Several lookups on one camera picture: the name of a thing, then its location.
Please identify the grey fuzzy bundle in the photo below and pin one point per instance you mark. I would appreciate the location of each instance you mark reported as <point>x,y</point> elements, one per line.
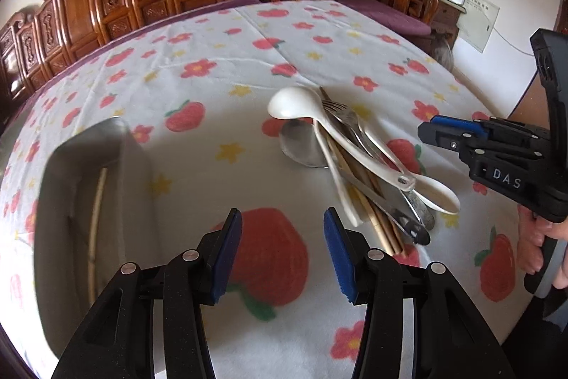
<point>441,48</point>

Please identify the person's right hand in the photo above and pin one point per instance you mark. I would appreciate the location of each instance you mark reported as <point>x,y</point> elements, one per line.
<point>530,243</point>

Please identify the wooden chopstick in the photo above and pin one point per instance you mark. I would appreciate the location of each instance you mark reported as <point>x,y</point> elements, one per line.
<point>391,241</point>
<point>380,233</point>
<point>95,219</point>

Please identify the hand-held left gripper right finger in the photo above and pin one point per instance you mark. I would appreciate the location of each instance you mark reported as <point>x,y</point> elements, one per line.
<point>337,254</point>

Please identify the steel tray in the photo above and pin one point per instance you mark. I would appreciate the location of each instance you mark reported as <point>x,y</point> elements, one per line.
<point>66,201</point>

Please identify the white soup spoon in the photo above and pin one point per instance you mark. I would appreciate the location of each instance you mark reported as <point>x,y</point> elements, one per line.
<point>439,194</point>

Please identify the floral strawberry tablecloth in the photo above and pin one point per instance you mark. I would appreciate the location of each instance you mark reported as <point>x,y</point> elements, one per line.
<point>222,63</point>

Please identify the steel fork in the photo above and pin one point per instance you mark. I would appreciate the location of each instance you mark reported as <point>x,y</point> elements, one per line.
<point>339,110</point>

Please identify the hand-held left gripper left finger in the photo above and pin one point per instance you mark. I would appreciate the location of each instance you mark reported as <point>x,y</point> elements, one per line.
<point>228,254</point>

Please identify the steel spoon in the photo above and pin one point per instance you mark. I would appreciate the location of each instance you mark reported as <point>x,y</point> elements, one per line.
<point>301,150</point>

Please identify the wooden side table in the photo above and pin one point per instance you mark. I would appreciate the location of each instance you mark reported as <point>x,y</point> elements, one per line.
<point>448,17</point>

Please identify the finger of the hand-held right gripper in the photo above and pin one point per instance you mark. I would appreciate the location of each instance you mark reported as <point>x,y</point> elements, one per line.
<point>457,123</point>
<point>443,137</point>

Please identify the white plastic ladle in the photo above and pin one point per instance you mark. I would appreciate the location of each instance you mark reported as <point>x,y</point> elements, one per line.
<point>293,101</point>

